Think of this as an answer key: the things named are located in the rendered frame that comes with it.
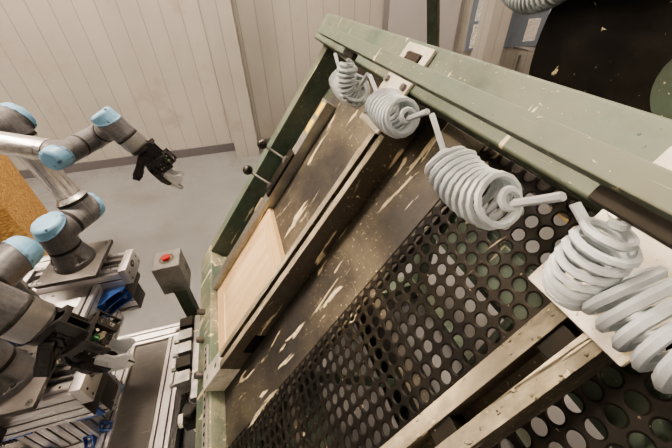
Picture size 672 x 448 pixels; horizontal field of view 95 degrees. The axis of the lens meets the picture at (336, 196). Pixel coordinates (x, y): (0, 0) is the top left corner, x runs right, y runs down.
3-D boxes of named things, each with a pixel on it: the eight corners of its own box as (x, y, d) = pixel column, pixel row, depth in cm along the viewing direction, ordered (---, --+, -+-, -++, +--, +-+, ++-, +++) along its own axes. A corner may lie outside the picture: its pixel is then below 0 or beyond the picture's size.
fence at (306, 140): (221, 282, 142) (212, 281, 140) (331, 103, 111) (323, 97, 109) (221, 291, 138) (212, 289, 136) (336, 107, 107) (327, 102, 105)
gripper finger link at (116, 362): (146, 367, 68) (108, 353, 62) (125, 379, 69) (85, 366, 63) (149, 353, 71) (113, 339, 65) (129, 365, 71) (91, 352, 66)
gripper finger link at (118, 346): (149, 353, 71) (113, 339, 65) (129, 365, 71) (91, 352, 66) (152, 340, 73) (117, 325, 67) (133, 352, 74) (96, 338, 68)
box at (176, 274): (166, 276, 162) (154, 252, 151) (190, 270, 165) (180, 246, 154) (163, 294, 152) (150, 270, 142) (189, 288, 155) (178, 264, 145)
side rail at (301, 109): (231, 248, 165) (210, 243, 159) (344, 59, 128) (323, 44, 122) (231, 256, 160) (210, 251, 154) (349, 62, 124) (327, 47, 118)
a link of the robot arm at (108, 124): (98, 111, 105) (112, 101, 101) (126, 135, 111) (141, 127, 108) (82, 123, 99) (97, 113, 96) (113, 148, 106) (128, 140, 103)
